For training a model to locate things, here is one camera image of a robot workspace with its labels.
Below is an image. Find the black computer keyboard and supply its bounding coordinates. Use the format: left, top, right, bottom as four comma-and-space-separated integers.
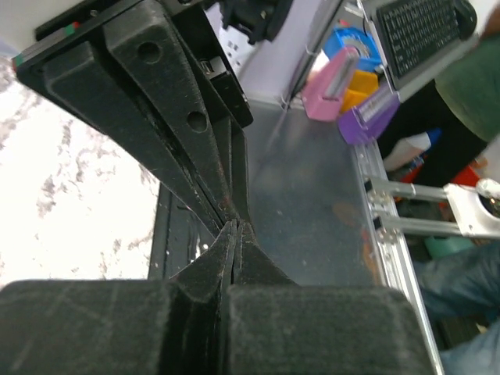
375, 0, 477, 80

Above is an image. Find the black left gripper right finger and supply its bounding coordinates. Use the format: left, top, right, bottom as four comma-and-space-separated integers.
227, 222, 434, 374

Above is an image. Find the black table front rail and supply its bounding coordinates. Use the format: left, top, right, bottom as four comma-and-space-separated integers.
148, 185, 214, 280

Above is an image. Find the yellow plastic bin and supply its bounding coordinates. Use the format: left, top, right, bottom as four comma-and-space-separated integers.
340, 70, 379, 113

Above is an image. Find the pink gripper finger part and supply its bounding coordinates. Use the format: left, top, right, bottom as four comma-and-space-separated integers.
302, 46, 359, 122

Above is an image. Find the purple gripper finger part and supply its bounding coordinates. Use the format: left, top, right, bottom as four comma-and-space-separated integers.
337, 90, 400, 145

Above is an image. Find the person in green shirt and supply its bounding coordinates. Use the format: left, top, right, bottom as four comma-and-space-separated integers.
377, 0, 500, 375

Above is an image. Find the small blue parts bin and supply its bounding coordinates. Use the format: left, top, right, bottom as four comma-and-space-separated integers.
323, 27, 381, 73

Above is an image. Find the white tripod stand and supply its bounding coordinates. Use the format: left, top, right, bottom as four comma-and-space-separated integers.
365, 177, 499, 240

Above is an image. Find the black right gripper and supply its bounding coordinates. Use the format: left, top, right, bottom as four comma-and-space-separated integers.
12, 1, 253, 233

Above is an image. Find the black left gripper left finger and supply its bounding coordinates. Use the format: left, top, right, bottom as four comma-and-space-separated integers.
1, 222, 237, 374

